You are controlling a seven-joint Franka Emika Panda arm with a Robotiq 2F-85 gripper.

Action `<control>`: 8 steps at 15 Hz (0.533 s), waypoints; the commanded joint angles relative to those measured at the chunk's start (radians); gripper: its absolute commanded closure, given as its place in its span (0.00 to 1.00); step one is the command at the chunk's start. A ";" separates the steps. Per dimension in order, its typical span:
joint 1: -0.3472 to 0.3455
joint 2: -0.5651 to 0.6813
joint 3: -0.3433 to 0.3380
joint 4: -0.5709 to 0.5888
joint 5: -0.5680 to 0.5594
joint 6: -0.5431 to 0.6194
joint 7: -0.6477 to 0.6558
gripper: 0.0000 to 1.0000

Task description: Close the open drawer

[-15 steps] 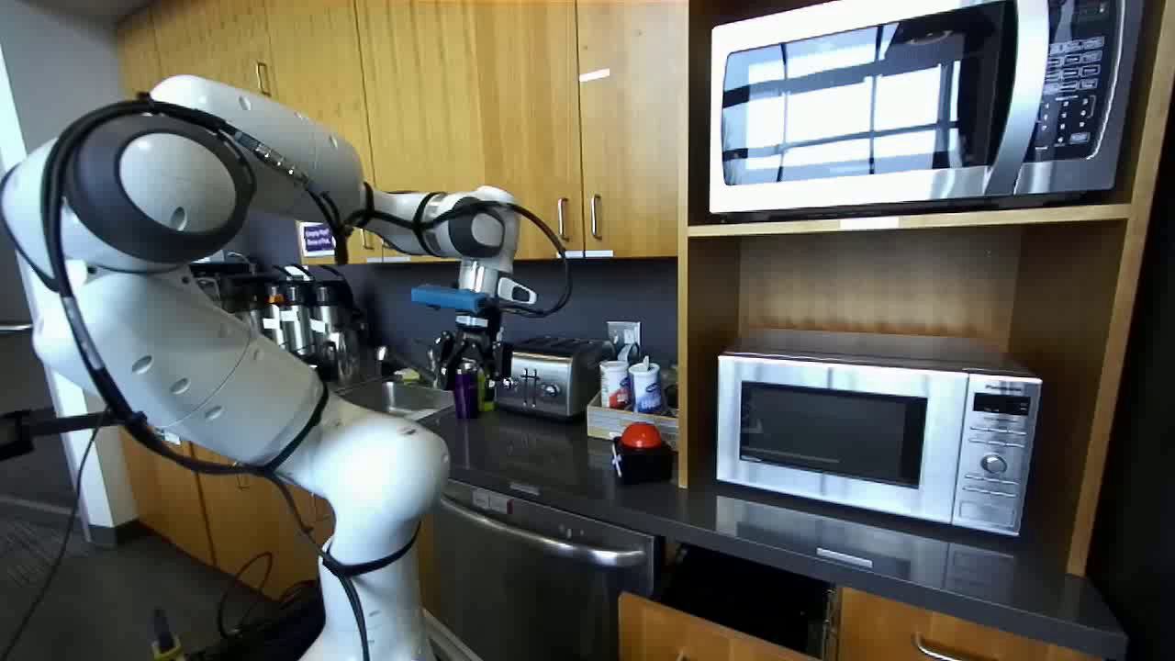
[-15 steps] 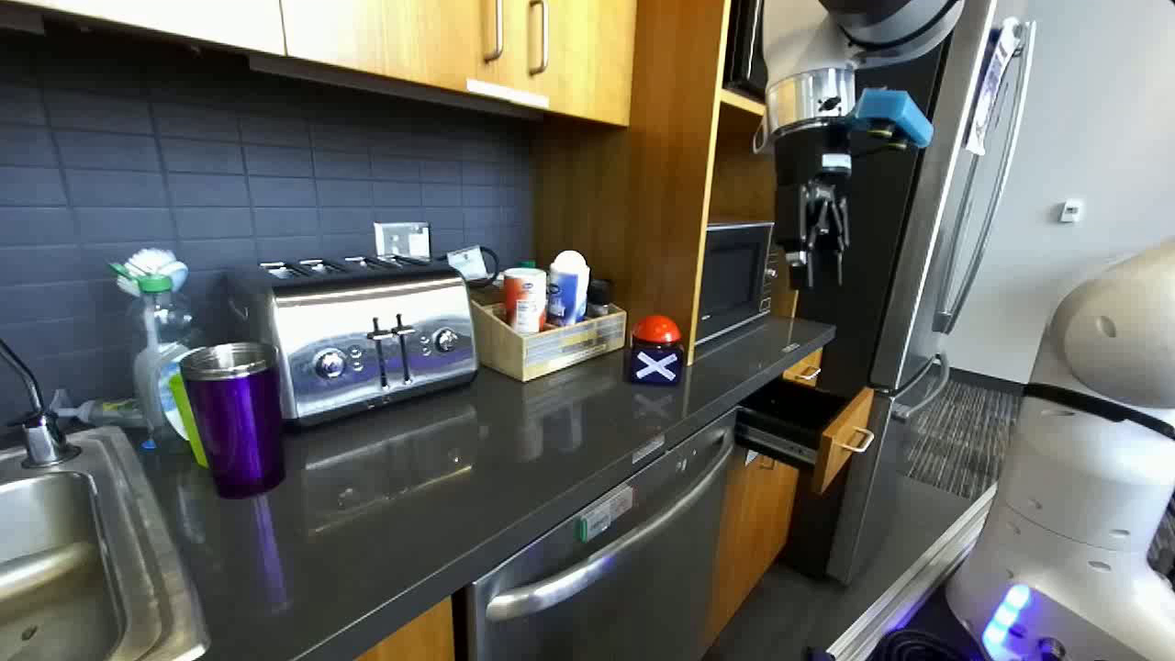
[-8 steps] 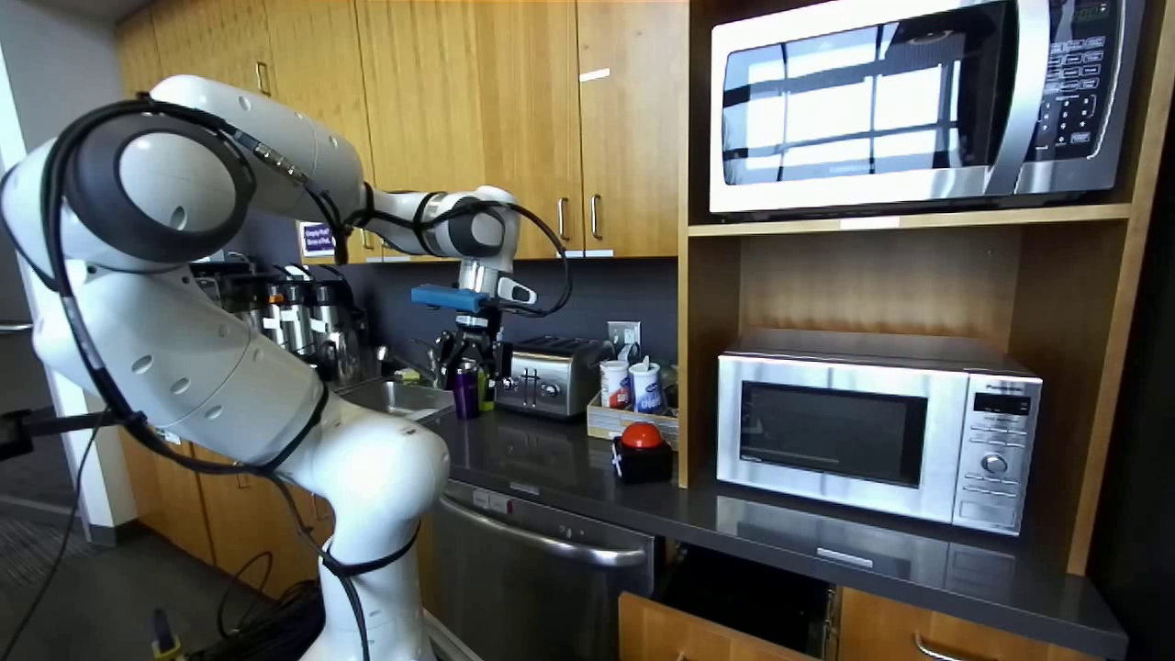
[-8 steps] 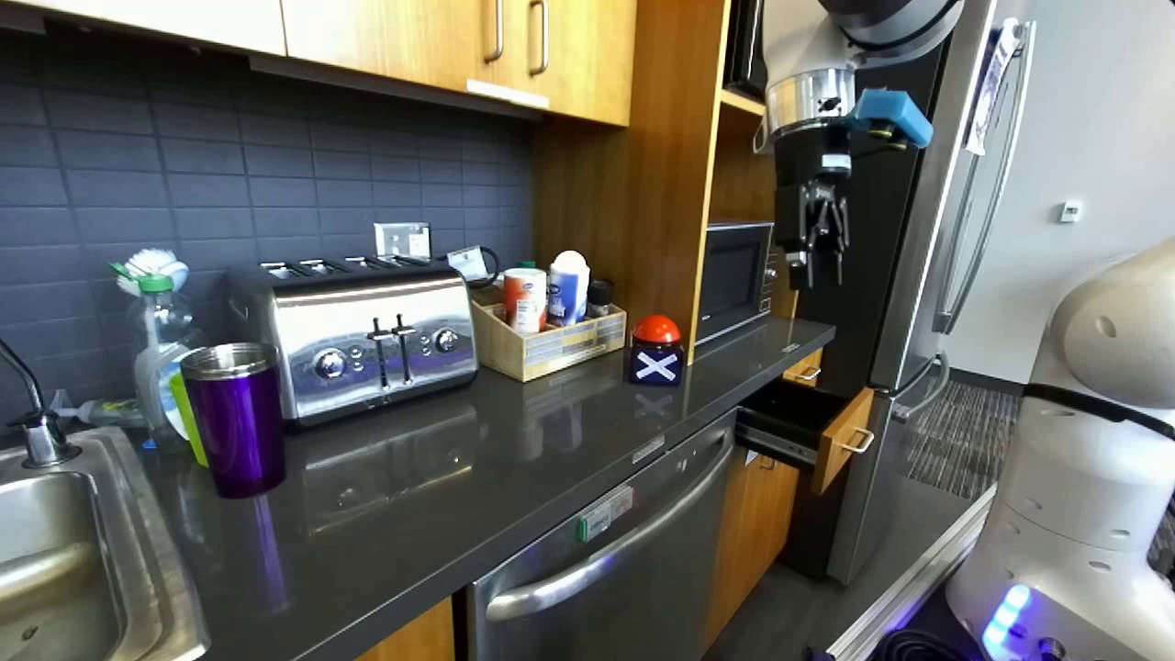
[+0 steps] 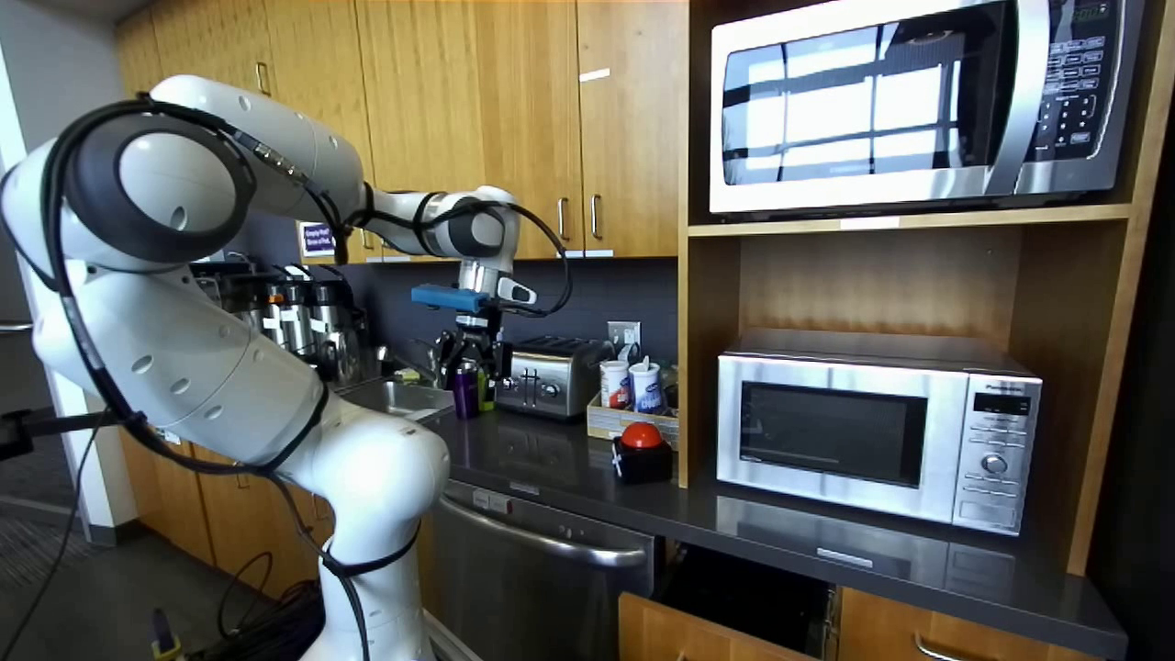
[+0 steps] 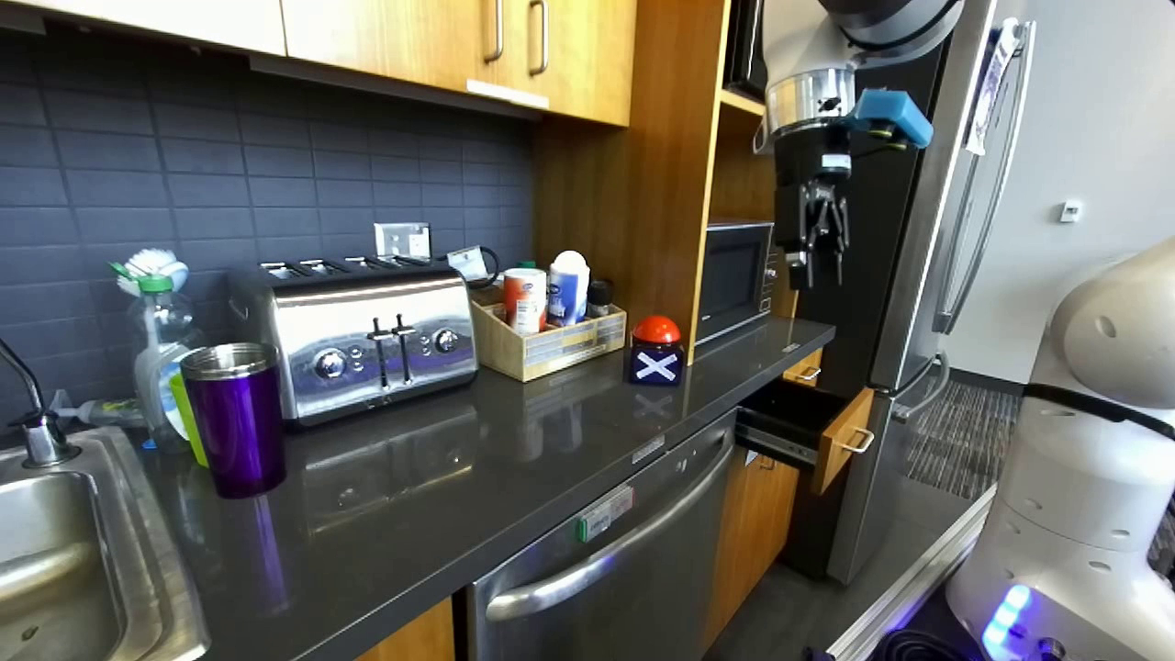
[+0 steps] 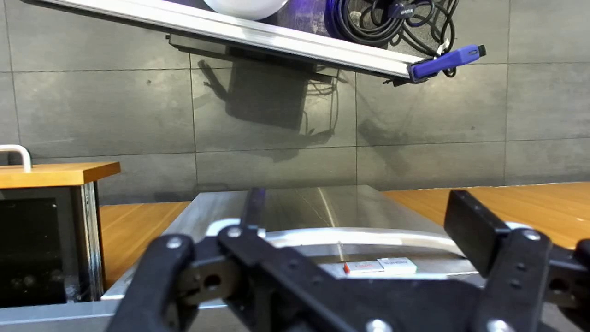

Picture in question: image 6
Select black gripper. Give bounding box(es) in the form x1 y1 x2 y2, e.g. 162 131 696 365
773 123 863 293

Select wooden drawer with steel handle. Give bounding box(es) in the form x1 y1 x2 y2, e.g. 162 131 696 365
736 375 882 501

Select closed wooden neighbour drawer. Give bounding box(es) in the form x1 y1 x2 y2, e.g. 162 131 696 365
780 344 827 394

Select small silver countertop microwave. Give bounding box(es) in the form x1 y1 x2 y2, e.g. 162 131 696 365
696 219 780 353

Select stainless steel refrigerator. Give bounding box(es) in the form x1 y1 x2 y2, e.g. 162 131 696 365
774 0 1041 593

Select wooden microwave shelf unit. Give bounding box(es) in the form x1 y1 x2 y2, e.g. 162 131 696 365
531 0 788 367

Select red button on blue box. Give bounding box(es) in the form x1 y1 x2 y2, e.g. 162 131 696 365
626 314 686 391

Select large silver built-in microwave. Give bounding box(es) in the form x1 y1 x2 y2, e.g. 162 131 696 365
723 0 773 104

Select white fridge flyer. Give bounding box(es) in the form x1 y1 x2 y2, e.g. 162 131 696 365
964 16 1029 158

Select white bottle with blue label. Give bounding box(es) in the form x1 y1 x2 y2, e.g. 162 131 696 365
544 246 597 330

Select wooden condiment box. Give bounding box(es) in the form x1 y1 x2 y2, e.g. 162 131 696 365
468 299 632 385

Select wooden lower cabinet door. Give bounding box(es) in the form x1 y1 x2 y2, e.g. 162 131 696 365
702 446 805 654

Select white bottle with red label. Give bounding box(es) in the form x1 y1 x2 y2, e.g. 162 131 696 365
495 265 550 339

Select dishwasher label sticker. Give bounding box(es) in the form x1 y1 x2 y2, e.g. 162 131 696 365
570 483 644 544

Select small white blue packet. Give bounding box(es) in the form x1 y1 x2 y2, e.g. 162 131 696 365
444 241 499 288

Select stainless steel dishwasher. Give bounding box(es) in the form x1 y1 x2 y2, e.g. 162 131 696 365
468 412 742 661

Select stainless steel toaster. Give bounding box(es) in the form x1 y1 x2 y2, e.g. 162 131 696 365
249 252 486 429

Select wooden upper cabinets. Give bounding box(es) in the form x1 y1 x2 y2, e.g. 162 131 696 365
0 0 644 131

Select wooden lower cabinets by sink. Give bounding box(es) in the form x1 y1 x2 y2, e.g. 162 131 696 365
354 595 460 661

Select purple metal tumbler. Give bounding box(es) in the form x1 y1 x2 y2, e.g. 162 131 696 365
177 339 292 503

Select green dish soap bottle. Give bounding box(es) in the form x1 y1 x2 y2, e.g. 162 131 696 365
111 246 215 475

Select metal sink faucet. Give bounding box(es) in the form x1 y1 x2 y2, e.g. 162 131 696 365
0 334 147 475

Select stainless steel sink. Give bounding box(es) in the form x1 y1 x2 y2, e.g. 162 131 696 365
0 423 215 661

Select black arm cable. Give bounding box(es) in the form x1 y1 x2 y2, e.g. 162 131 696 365
1023 380 1175 447

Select white wall outlet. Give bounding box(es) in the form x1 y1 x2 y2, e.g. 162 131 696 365
370 219 433 265

